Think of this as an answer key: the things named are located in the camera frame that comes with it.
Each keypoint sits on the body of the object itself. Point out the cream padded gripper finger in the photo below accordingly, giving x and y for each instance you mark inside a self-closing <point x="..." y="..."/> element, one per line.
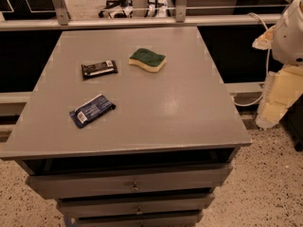
<point x="281" y="91"/>
<point x="264" y="41"/>

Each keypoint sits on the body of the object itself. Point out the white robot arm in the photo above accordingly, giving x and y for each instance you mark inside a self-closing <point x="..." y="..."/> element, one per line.
<point x="287" y="44"/>

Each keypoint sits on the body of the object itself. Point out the green and yellow sponge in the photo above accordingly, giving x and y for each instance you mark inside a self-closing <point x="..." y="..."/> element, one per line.
<point x="148" y="60"/>

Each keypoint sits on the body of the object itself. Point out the top grey drawer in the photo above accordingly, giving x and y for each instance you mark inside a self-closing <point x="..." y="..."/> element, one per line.
<point x="131" y="181"/>

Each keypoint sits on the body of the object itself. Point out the grey drawer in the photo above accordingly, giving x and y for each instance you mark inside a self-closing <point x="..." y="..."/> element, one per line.
<point x="137" y="204"/>
<point x="145" y="220"/>
<point x="131" y="181"/>

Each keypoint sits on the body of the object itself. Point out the middle grey drawer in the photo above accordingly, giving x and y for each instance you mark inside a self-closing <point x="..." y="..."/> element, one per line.
<point x="137" y="204"/>

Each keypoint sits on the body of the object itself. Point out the black office chair base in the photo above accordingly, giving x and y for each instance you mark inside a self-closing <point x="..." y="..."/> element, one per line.
<point x="115" y="3"/>

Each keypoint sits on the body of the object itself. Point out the grey drawer cabinet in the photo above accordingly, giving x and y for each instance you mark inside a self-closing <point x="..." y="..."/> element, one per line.
<point x="179" y="116"/>

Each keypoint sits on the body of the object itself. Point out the black snack bar wrapper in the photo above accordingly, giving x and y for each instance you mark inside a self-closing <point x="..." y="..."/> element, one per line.
<point x="98" y="69"/>

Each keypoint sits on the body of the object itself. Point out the bottom grey drawer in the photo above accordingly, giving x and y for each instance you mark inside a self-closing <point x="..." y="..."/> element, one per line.
<point x="145" y="220"/>

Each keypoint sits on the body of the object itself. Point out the blue snack packet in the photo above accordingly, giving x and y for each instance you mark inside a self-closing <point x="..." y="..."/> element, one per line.
<point x="91" y="110"/>

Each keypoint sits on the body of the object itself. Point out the grey metal railing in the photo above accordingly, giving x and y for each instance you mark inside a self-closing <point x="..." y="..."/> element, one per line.
<point x="19" y="15"/>

